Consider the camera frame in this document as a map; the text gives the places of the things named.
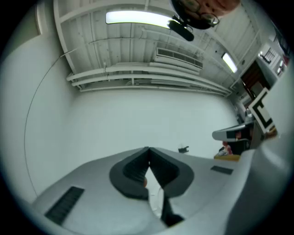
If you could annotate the dark brown door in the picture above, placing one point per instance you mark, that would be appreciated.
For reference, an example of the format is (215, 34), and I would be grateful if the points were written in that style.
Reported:
(251, 78)

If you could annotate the black wall-mounted holder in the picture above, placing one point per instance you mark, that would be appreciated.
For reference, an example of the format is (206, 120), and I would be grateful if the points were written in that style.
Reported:
(183, 149)

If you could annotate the long ceiling light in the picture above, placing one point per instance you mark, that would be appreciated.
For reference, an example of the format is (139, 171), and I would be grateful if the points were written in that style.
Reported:
(137, 19)

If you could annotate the white ceiling pipe bundle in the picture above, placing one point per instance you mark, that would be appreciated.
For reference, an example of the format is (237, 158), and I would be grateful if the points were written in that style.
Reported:
(142, 79)

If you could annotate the short ceiling light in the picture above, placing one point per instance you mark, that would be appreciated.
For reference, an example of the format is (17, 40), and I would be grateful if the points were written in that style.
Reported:
(229, 62)

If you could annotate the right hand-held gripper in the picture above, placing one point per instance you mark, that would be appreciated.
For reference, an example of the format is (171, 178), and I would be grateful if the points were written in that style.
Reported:
(261, 112)

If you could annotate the person's left hand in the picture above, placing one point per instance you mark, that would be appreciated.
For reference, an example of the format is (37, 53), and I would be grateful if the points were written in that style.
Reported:
(145, 183)

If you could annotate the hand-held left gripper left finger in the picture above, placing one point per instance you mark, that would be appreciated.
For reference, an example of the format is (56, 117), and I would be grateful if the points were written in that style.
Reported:
(96, 195)

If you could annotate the white toilet with raised seat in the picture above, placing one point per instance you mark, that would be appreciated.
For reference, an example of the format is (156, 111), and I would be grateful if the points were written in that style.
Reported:
(154, 195)

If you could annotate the person's head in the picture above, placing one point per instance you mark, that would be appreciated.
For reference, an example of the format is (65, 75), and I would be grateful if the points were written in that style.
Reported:
(220, 7)

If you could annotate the black head-worn camera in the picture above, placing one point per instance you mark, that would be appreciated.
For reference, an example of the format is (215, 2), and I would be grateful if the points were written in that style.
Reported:
(183, 32)

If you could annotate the person's eyeglasses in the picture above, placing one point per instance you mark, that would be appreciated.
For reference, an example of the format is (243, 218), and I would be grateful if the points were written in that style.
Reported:
(210, 16)

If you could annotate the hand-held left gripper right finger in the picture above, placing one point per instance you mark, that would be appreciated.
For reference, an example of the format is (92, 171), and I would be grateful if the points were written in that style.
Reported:
(202, 183)

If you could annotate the white air conditioner unit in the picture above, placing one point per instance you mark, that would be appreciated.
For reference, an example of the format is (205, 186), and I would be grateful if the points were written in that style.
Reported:
(179, 58)

